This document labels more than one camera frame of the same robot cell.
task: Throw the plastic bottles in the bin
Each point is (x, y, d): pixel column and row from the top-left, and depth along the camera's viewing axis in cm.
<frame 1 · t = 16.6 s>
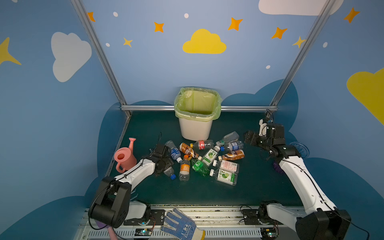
left hand: (169, 165, 90), fingers open
right hand: (252, 133, 80), fingers open
white trash bin: (195, 130, 100), point 7 cm above the table
green bin liner bag: (197, 104, 106), point 15 cm above the table
pink watering can: (126, 157, 85), point 8 cm above the table
clear bottle blue cap: (169, 172, 87), on the table
brown coffee bottle: (188, 150, 97), on the table
clear bottle red label: (203, 144, 98), point 3 cm above the table
clear bottle orange label: (184, 175, 86), on the table
green plastic bottle: (198, 166, 91), on the table
clear bottle lime label: (210, 155, 95), on the table
clear bottle pink label: (227, 165, 90), point 2 cm above the table
clear bottle green lime label: (225, 176, 86), on the table
brown tea bottle: (234, 155, 95), point 2 cm above the table
clear bottle blue label right: (233, 146, 99), point 2 cm above the table
clear bottle green cap: (228, 138, 104), on the table

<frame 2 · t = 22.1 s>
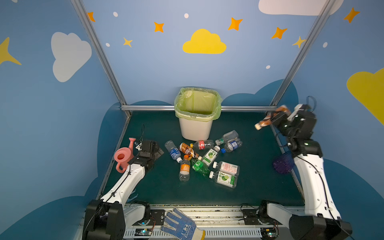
left hand: (156, 152, 87), fingers open
right hand: (277, 111, 70), fingers open
brown tea bottle: (267, 120, 73), point 32 cm above the table
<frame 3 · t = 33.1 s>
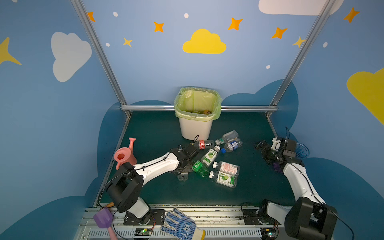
left hand: (185, 168, 86), fingers open
right hand: (259, 147, 85), fingers open
brown tea bottle: (207, 112, 105), point 12 cm above the table
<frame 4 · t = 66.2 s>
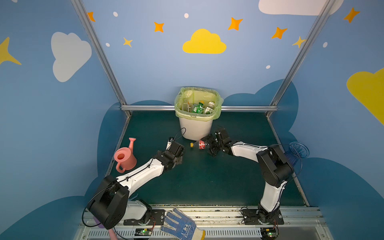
left hand: (173, 154, 88), fingers open
right hand: (203, 141, 95), fingers open
green plastic bottle: (199, 109, 93), point 22 cm above the table
